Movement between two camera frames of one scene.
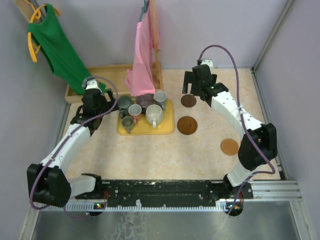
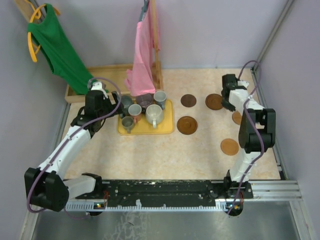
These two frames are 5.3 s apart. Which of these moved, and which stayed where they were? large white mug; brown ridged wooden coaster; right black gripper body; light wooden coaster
Moved: right black gripper body
Stayed: large white mug; brown ridged wooden coaster; light wooden coaster
